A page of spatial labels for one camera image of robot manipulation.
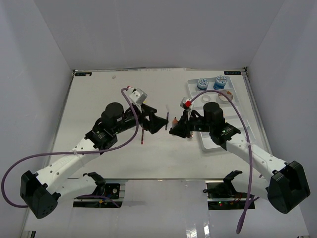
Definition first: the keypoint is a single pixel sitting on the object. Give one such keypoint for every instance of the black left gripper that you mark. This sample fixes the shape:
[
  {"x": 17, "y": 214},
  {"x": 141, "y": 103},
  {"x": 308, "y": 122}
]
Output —
[{"x": 156, "y": 122}]

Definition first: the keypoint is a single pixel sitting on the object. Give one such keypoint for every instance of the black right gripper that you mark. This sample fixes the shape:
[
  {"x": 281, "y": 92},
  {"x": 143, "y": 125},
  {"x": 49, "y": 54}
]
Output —
[{"x": 180, "y": 129}]

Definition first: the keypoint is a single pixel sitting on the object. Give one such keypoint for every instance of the blue tape roll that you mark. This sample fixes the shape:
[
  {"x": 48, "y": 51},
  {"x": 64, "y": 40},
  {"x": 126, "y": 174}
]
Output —
[
  {"x": 202, "y": 84},
  {"x": 220, "y": 82}
]

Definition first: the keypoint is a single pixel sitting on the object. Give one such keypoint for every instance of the brown packing tape roll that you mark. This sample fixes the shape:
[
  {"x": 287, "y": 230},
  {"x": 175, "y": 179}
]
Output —
[{"x": 225, "y": 96}]

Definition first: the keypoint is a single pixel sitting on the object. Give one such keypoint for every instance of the clear tape roll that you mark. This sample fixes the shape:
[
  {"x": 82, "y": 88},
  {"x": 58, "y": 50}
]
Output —
[{"x": 205, "y": 98}]

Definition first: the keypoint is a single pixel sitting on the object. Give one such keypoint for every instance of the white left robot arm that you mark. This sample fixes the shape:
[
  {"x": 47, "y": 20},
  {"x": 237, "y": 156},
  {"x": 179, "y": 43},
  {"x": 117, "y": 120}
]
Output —
[{"x": 44, "y": 189}]

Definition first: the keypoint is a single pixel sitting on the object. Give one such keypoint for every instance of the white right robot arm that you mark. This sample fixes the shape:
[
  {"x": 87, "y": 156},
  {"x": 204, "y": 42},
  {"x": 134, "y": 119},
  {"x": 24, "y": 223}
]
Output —
[{"x": 285, "y": 185}]

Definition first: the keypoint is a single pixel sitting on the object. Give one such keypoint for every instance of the red pen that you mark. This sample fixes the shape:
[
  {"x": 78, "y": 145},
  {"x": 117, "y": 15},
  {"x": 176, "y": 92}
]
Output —
[{"x": 142, "y": 136}]

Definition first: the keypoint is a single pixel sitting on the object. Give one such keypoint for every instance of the purple pen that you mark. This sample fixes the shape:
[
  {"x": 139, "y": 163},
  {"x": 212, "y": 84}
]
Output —
[{"x": 167, "y": 117}]

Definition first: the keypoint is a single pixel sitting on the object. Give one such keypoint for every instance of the white compartment tray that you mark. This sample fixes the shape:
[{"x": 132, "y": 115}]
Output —
[{"x": 219, "y": 103}]

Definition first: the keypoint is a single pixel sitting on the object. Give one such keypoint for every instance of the right black table label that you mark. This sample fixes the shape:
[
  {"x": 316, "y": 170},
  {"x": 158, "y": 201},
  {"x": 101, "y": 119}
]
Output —
[{"x": 232, "y": 72}]

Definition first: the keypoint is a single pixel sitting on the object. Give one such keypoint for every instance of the black table label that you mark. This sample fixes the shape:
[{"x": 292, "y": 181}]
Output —
[
  {"x": 82, "y": 74},
  {"x": 232, "y": 72}
]

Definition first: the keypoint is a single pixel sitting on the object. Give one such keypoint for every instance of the left black table label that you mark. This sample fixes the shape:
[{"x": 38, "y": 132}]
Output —
[{"x": 82, "y": 74}]

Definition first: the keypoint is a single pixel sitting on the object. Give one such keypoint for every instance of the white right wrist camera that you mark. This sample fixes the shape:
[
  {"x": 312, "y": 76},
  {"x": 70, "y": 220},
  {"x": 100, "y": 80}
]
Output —
[{"x": 187, "y": 105}]

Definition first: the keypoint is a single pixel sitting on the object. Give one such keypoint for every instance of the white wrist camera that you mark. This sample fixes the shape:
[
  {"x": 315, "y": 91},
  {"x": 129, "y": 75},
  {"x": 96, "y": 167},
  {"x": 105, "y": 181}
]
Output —
[
  {"x": 137, "y": 96},
  {"x": 187, "y": 105}
]

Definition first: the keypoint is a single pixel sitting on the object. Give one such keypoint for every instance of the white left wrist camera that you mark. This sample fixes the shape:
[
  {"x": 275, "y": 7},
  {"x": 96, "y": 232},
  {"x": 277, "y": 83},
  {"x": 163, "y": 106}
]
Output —
[{"x": 137, "y": 96}]

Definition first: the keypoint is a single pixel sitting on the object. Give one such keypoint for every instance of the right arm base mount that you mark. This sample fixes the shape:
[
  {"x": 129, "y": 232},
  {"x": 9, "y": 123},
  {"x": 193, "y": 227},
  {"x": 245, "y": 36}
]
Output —
[{"x": 223, "y": 196}]

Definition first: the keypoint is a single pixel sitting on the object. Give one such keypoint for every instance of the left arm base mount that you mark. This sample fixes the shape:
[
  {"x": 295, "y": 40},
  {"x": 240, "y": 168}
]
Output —
[{"x": 109, "y": 192}]

